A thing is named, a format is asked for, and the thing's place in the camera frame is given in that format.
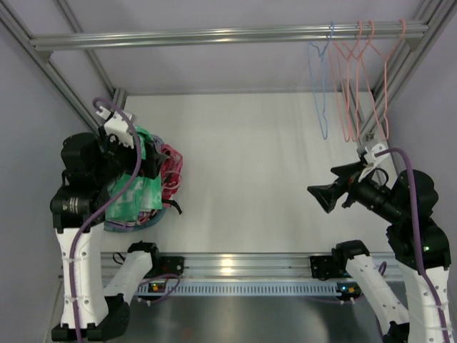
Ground green white patterned trousers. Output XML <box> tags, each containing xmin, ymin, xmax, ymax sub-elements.
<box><xmin>105</xmin><ymin>126</ymin><xmax>163</xmax><ymax>222</ymax></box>

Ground blue wire hanger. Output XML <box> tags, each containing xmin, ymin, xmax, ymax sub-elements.
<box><xmin>306</xmin><ymin>21</ymin><xmax>335</xmax><ymax>140</ymax></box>

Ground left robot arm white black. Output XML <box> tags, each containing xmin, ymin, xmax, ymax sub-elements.
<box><xmin>50</xmin><ymin>133</ymin><xmax>162</xmax><ymax>342</ymax></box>

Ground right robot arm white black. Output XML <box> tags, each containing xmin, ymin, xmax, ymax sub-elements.
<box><xmin>307</xmin><ymin>162</ymin><xmax>455</xmax><ymax>342</ymax></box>

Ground pink red garment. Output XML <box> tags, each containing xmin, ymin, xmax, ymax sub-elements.
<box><xmin>139</xmin><ymin>141</ymin><xmax>184</xmax><ymax>214</ymax></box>

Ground purple garment in basket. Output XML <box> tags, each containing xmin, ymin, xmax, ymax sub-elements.
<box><xmin>105</xmin><ymin>126</ymin><xmax>165</xmax><ymax>232</ymax></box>

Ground teal laundry basket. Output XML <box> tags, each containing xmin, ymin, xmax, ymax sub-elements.
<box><xmin>104</xmin><ymin>208</ymin><xmax>166</xmax><ymax>233</ymax></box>

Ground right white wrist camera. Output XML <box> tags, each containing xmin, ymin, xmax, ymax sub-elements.
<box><xmin>357</xmin><ymin>141</ymin><xmax>387</xmax><ymax>182</ymax></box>

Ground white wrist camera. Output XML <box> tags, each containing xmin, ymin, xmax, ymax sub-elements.
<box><xmin>357</xmin><ymin>141</ymin><xmax>387</xmax><ymax>182</ymax></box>
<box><xmin>96</xmin><ymin>106</ymin><xmax>135</xmax><ymax>150</ymax></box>

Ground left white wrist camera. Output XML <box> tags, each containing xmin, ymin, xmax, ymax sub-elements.
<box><xmin>96</xmin><ymin>106</ymin><xmax>135</xmax><ymax>150</ymax></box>

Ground left aluminium frame posts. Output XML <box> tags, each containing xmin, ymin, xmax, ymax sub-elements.
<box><xmin>1</xmin><ymin>1</ymin><xmax>118</xmax><ymax>131</ymax></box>

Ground pink wire hanger middle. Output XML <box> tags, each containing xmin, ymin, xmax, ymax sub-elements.
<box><xmin>335</xmin><ymin>20</ymin><xmax>376</xmax><ymax>142</ymax></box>

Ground pink wire hanger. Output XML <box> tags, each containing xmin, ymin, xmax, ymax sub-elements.
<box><xmin>367</xmin><ymin>19</ymin><xmax>407</xmax><ymax>141</ymax></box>
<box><xmin>335</xmin><ymin>20</ymin><xmax>376</xmax><ymax>142</ymax></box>
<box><xmin>327</xmin><ymin>21</ymin><xmax>362</xmax><ymax>142</ymax></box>

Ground pink wire hanger left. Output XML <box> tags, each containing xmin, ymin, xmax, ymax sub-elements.
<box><xmin>327</xmin><ymin>21</ymin><xmax>362</xmax><ymax>142</ymax></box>

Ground pink wire hanger right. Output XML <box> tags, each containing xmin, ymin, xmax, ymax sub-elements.
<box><xmin>367</xmin><ymin>19</ymin><xmax>407</xmax><ymax>141</ymax></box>

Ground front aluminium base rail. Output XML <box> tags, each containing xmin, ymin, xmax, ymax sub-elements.
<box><xmin>59</xmin><ymin>252</ymin><xmax>446</xmax><ymax>283</ymax></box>

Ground slotted grey cable duct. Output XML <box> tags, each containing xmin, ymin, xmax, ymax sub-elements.
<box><xmin>136</xmin><ymin>281</ymin><xmax>357</xmax><ymax>297</ymax></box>

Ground aluminium hanging rail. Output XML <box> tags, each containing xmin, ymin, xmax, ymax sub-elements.
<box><xmin>29</xmin><ymin>19</ymin><xmax>429</xmax><ymax>51</ymax></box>

